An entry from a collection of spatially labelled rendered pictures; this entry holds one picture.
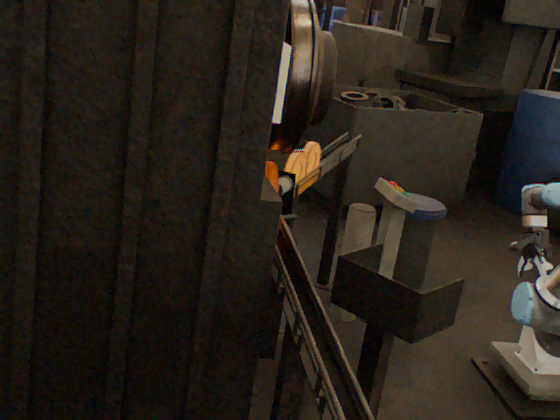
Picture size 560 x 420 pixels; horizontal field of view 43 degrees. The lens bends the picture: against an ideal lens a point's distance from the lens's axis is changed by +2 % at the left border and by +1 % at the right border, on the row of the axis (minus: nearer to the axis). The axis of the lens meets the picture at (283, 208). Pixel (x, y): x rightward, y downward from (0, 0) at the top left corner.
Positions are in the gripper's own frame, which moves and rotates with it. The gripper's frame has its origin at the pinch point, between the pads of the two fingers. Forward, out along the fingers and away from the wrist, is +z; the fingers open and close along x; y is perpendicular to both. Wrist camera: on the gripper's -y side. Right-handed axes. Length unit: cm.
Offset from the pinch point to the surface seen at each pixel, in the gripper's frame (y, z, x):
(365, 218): -55, -23, 34
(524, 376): -8.5, 36.3, -6.8
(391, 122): 14, -97, 151
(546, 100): 145, -131, 174
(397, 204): -43, -30, 28
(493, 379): -10.5, 39.6, 9.7
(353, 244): -58, -13, 41
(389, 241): -40, -15, 43
